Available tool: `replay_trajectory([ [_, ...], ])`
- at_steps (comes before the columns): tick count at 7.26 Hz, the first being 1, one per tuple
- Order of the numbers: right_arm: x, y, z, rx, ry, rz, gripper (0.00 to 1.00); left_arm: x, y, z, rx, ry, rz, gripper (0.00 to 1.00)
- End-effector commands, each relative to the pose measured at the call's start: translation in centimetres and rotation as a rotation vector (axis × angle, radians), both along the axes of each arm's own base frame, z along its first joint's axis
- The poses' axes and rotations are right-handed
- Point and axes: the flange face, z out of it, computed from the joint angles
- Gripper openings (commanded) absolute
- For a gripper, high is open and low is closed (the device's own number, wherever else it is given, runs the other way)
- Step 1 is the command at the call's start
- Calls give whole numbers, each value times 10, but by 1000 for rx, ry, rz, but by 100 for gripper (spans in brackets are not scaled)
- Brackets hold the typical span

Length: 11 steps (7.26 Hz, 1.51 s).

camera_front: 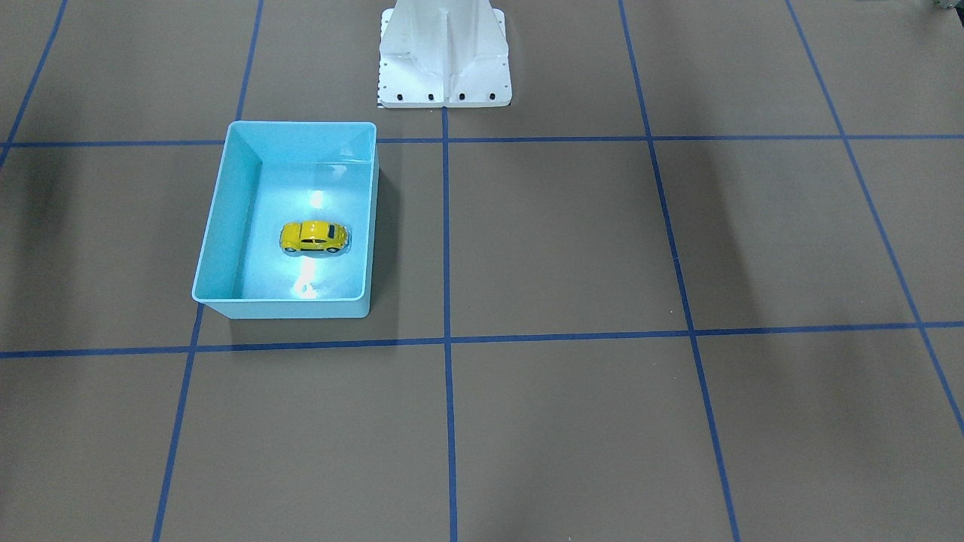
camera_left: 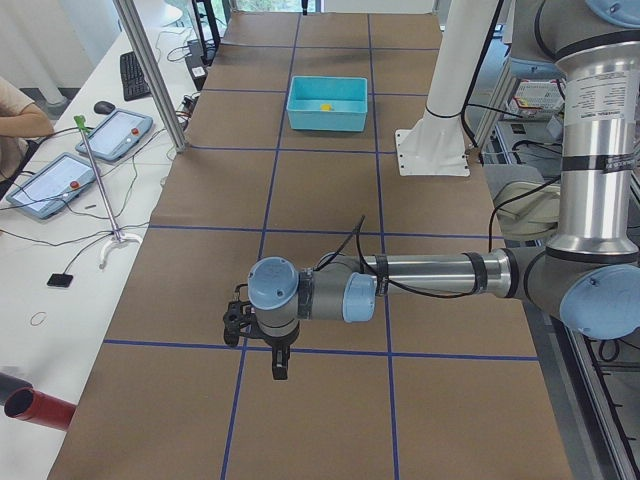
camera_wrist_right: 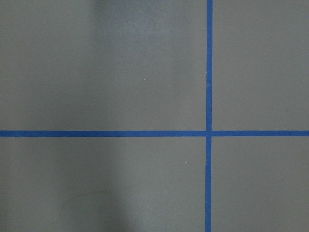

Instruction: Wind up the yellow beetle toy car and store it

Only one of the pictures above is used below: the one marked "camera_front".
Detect yellow beetle toy car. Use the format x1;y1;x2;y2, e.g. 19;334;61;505
279;220;350;254

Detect light blue plastic bin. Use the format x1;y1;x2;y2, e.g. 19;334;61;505
191;120;380;319

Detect white pedestal column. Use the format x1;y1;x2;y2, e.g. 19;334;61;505
377;1;513;109

